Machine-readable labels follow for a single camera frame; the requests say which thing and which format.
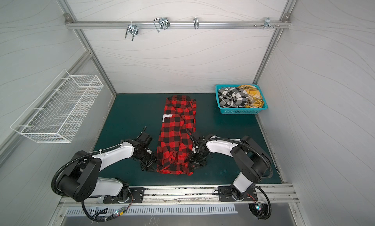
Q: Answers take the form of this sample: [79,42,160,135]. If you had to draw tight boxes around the red black plaid shirt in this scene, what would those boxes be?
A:
[156,95,196,176]

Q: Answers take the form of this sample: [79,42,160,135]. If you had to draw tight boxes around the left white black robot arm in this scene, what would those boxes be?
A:
[51,130,157,203]

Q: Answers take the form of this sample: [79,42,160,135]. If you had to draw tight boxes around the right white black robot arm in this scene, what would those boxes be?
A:
[186,129,273,203]

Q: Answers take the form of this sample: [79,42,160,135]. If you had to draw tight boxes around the white vent strip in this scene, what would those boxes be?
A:
[65,204,238,217]

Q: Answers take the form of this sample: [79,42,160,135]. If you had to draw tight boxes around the black white checked shirt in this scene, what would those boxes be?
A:
[218,87,249,108]

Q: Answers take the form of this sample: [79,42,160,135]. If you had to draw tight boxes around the yellow plaid shirt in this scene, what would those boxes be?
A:
[238,85,265,108]

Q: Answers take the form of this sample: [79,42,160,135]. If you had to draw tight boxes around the metal U-bolt clamp left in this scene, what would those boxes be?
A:
[125,23,139,41]

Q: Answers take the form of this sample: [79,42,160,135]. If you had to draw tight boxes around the metal u-bolt clamp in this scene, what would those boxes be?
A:
[153,17,171,33]
[125,23,139,41]

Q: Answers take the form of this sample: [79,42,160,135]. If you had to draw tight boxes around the metal U-bolt clamp middle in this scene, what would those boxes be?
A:
[153,17,171,33]

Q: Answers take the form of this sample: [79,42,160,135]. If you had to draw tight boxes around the small metal clamp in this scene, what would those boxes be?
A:
[193,17,199,30]

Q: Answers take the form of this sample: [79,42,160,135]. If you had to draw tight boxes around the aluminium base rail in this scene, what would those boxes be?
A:
[58,183,299,207]

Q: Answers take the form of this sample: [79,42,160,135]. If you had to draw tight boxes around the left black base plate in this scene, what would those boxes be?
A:
[103,187,145,204]

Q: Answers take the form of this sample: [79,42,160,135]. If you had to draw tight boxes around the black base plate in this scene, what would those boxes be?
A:
[103,187,145,204]
[213,186,258,202]

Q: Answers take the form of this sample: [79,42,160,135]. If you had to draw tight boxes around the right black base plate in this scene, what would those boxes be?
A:
[213,186,258,202]

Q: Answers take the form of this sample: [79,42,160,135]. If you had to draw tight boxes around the left base cable bundle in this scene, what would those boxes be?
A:
[80,196,132,223]

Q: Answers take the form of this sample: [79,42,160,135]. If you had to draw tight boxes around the right base cable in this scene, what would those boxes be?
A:
[248,185,272,220]

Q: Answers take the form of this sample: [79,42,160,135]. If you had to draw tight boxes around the white wire basket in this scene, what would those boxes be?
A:
[10,69,104,144]

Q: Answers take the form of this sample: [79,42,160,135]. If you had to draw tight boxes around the metal bracket with bolts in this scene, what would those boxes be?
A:
[254,18,280,29]

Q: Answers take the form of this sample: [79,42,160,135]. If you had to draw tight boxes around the horizontal aluminium rail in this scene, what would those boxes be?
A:
[65,20,292,30]

